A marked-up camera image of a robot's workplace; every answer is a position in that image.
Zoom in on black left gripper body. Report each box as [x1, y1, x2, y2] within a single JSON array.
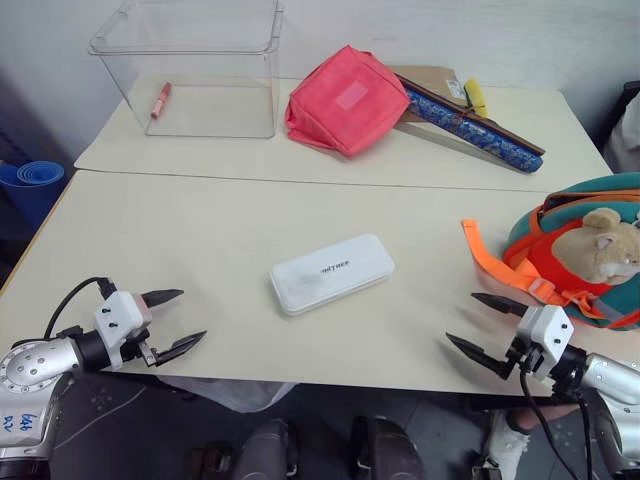
[[132, 293, 162, 369]]

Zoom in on pink red pen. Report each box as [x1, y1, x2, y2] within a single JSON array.
[[150, 81, 173, 120]]

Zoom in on black chair back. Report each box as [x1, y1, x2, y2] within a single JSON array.
[[609, 79, 640, 134]]

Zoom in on blue patterned rolled scroll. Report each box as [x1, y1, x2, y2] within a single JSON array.
[[402, 82, 546, 177]]

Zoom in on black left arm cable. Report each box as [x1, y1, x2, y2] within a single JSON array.
[[44, 276, 119, 342]]

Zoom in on green orange plush backpack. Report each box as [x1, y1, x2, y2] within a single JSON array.
[[460, 172, 640, 332]]

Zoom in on white cloth bundle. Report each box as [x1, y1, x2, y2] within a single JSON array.
[[604, 107, 640, 176]]

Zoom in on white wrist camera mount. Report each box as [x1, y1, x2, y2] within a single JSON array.
[[515, 304, 576, 383], [93, 290, 152, 372]]

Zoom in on blue rolled foam mat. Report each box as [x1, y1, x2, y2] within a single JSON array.
[[0, 160, 68, 232]]

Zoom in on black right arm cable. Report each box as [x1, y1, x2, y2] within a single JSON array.
[[518, 366, 597, 480]]

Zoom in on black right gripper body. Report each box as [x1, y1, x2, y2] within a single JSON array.
[[496, 332, 545, 382]]

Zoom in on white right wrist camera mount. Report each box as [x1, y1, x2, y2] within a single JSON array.
[[515, 304, 576, 383]]

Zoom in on clear plastic storage bin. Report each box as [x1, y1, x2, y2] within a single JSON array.
[[88, 0, 285, 139]]

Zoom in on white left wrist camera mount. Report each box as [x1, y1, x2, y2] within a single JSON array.
[[93, 290, 152, 372]]

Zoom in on dark rounded shape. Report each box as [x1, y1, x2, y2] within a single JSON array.
[[348, 414, 427, 480], [233, 418, 302, 480]]

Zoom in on white plastic bag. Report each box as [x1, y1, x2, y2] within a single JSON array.
[[158, 376, 297, 414]]

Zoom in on red fabric pouch bag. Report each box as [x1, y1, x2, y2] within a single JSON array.
[[284, 45, 413, 160]]

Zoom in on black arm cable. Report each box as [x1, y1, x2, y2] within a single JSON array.
[[518, 366, 597, 480], [44, 276, 119, 342]]

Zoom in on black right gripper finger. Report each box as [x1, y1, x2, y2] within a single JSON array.
[[444, 332, 507, 374], [470, 292, 531, 317]]

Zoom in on brown cardboard sheet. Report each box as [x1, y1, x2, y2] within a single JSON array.
[[391, 64, 492, 127]]

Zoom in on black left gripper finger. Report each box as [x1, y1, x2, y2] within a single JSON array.
[[151, 329, 209, 369], [142, 288, 186, 313]]

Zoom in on white sneaker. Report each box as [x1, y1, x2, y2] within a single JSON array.
[[485, 409, 532, 480]]

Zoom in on white plastic case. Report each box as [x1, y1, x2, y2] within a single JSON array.
[[270, 232, 396, 317]]

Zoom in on yellow sponge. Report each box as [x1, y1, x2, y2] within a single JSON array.
[[463, 77, 489, 119]]

